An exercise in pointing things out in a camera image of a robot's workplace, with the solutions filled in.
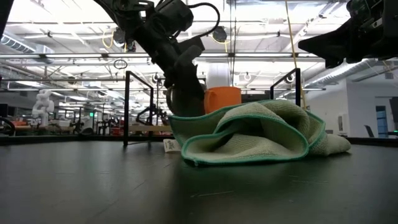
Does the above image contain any brown ceramic mug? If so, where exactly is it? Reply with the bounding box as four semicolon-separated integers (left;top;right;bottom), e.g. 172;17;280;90
166;85;206;118

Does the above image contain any orange plastic cup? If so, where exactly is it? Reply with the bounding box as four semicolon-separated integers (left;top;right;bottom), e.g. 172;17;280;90
203;86;242;114

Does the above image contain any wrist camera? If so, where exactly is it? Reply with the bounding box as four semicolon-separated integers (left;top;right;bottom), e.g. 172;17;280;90
182;37;206;63
346;0;385;22

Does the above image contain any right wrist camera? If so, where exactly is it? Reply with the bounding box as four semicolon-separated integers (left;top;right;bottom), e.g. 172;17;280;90
346;0;385;22

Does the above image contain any long ceiling light strip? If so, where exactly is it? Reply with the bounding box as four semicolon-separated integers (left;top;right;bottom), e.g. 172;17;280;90
0;52;326;59

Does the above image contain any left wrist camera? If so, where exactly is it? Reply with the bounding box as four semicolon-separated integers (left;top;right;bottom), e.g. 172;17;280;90
182;37;206;63

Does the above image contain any wooden shelf with black frame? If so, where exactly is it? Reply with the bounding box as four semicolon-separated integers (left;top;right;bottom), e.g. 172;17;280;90
123;67;302;149

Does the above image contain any green microfiber cloth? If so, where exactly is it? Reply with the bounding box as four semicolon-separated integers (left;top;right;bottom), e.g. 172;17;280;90
163;99;351;166

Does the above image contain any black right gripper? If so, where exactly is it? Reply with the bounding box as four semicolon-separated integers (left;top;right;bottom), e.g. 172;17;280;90
297;12;398;69

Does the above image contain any black ceiling cable reel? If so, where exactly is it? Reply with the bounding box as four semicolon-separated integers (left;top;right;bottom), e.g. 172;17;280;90
111;26;137;53
211;26;229;44

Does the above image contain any yellow cable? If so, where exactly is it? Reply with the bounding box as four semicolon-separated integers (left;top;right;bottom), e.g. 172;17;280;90
284;0;307;110

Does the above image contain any black hanging ring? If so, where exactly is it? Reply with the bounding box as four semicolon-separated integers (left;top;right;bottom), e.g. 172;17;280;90
113;58;128;70

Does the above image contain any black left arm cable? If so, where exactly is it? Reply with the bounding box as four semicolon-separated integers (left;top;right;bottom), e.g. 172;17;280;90
186;2;221;39

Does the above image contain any black curved cable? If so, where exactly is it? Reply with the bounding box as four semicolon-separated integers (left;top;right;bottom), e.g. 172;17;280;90
0;116;16;137

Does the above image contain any silver ventilation duct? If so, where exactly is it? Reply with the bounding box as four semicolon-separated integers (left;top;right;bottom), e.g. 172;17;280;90
306;57;398;88

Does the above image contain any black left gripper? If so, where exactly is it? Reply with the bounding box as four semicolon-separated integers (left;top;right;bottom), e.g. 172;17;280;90
133;21;206;97

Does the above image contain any white wall dispenser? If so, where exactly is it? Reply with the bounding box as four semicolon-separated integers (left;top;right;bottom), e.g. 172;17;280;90
337;113;352;136

